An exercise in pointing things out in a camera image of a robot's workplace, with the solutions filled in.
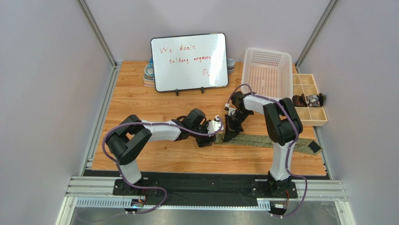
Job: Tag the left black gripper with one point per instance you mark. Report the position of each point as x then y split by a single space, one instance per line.
204 137

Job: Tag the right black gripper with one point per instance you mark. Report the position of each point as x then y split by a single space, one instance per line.
232 123

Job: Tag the green floral patterned tie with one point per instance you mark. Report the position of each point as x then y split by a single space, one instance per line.
306 146

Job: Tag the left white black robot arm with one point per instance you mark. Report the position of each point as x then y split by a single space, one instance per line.
123 143

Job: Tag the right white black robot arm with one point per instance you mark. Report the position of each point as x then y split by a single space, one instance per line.
283 127

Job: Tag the blue tape roll stack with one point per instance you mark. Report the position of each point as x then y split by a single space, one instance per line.
149 76

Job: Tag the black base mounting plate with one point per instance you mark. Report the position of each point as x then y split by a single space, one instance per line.
201 189

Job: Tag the blue white patterned jar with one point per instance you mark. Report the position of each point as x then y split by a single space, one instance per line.
230 65

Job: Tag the white perforated plastic basket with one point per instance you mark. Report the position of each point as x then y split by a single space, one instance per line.
268 72

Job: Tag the whiteboard with red writing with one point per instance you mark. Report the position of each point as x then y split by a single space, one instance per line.
190 62

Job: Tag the dark rolled tie in box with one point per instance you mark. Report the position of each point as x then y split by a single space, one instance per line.
299 101

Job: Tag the wooden compartment organizer box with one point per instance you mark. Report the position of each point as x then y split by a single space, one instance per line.
304 86

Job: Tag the patterned rolled tie in box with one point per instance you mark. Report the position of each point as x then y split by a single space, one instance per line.
316 100

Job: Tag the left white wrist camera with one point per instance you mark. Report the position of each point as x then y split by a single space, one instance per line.
215 126

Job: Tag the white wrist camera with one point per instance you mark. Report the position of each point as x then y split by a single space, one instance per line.
229 110
215 126

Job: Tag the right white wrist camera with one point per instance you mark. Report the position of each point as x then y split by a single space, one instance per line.
229 110

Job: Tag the left aluminium frame post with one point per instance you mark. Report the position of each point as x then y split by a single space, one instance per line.
110 81

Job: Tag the aluminium frame post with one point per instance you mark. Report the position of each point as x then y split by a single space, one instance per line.
328 11
110 81

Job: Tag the aluminium front rail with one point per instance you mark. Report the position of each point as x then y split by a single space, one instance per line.
89 200

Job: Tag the right aluminium frame post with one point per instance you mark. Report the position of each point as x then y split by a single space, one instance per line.
328 11

